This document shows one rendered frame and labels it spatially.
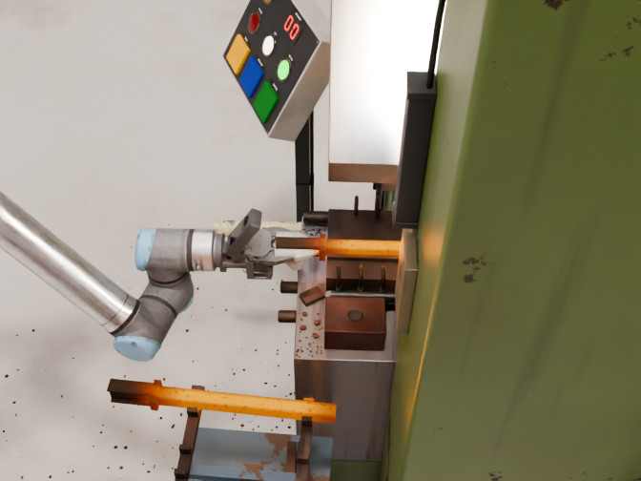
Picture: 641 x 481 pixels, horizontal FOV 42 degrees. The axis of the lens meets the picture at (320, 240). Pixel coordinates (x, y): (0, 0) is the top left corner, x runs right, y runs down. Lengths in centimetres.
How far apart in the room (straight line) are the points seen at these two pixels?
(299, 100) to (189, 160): 143
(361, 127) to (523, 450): 58
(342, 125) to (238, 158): 205
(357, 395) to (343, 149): 63
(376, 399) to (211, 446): 36
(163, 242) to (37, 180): 172
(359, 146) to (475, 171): 49
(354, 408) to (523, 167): 105
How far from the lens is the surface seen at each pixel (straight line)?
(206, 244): 173
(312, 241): 173
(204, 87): 370
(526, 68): 81
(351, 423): 190
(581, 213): 97
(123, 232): 316
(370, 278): 170
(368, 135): 134
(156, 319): 179
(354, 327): 164
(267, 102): 203
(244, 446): 184
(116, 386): 161
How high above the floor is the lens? 234
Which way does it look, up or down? 50 degrees down
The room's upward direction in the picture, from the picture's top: 1 degrees clockwise
